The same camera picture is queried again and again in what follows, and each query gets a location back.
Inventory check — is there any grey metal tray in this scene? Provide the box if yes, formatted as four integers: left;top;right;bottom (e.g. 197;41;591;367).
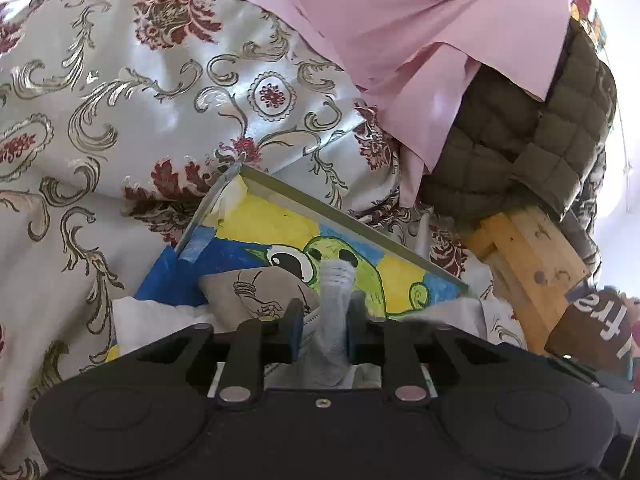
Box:
175;162;471;306

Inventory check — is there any olive quilted jacket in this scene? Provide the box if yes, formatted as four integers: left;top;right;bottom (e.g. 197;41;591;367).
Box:
417;17;618;226

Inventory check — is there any colourful cartoon painting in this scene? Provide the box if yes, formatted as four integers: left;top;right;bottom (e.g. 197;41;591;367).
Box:
135;192;463;321

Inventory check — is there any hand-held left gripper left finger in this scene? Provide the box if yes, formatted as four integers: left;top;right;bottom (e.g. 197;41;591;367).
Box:
95;299;306;406

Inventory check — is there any olive garment with white print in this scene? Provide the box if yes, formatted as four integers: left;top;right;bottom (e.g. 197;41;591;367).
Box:
545;280;640;381

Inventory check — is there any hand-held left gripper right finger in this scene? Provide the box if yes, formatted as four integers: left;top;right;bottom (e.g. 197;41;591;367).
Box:
346;292;546;406

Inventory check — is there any wooden bed frame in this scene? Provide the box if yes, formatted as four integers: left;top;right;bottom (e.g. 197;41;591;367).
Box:
460;205;591;356

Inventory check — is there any pink bed sheet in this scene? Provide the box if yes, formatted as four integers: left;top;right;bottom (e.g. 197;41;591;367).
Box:
185;0;578;208

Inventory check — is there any white muslin cloth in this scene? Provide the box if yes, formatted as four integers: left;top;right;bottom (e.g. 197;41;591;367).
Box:
111;294;488;391

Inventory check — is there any floral satin bedspread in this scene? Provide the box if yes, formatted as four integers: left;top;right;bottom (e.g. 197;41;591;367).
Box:
0;0;526;480

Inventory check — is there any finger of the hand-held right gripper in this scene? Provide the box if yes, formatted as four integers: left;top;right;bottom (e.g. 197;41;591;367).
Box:
547;354;632;393

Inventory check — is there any white sock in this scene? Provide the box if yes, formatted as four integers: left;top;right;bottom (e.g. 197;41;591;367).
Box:
300;257;361;391

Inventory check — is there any grey printed cloth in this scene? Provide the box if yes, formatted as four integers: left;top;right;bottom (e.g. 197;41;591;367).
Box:
197;266;321;323

